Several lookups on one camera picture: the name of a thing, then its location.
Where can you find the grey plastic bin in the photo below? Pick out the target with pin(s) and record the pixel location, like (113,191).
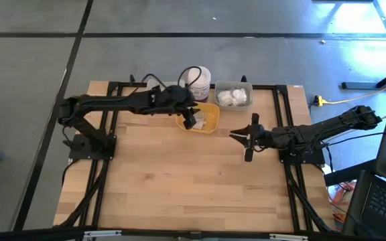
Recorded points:
(248,107)

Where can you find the small white paper packet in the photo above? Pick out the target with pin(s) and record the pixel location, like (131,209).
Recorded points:
(202,117)

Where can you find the white plastic bin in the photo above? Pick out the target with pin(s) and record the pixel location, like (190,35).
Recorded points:
(154,83)

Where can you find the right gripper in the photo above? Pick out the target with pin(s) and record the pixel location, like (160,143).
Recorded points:
(258,135)

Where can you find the black laptop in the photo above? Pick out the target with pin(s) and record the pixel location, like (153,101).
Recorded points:
(384,204)

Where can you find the silver aluminium bracket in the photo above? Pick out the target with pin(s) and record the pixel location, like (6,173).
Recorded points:
(102,233)
(288,237)

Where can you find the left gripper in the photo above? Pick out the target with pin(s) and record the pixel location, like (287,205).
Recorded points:
(176,98)

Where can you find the yellow power plug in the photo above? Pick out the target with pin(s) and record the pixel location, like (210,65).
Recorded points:
(319,100)

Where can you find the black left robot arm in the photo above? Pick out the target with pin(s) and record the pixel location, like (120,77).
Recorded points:
(112,102)

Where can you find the Lysol wipes canister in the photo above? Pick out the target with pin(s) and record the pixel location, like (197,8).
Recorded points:
(203,83)

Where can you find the yellow plastic bin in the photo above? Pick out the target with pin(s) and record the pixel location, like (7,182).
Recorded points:
(213,117)

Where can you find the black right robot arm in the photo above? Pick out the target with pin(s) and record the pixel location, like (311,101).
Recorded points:
(323,132)

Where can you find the black metal table frame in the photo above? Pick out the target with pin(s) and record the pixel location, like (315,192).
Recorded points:
(263,86)

